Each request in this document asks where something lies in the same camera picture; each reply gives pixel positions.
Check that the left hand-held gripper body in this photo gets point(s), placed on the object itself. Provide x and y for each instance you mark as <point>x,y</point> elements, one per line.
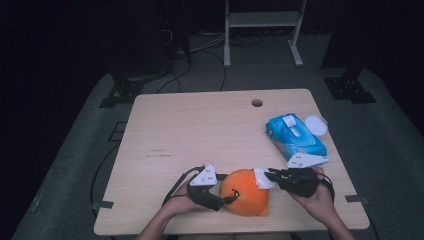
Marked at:
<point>204,177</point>

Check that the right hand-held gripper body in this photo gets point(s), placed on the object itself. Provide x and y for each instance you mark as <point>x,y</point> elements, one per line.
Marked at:
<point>300,182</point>

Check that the white wet wipe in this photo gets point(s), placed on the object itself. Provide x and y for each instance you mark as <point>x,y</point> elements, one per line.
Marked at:
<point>290,121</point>
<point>261,181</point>

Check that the orange round fruit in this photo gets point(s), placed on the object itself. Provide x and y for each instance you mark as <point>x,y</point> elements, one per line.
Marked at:
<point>246,195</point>

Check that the blue wet wipes pack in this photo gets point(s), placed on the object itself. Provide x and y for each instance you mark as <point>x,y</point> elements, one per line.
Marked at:
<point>295,141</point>

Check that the person's right hand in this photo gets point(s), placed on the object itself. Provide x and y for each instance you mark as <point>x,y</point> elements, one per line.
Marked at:
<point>318,201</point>

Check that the person's left hand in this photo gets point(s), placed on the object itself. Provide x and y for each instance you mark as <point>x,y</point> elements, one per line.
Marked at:
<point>180,203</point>

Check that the black tape strip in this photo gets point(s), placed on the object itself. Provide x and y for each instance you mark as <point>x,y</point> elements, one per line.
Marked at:
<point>356,199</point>
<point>103,204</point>

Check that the white round lid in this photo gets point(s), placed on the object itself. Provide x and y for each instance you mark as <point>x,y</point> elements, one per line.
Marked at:
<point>316,125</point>

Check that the black stand base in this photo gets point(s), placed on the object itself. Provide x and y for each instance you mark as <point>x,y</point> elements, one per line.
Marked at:
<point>125,90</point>
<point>350,89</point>

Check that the white metal stand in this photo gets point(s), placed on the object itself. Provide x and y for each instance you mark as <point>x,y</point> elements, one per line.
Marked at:
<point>260,19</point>

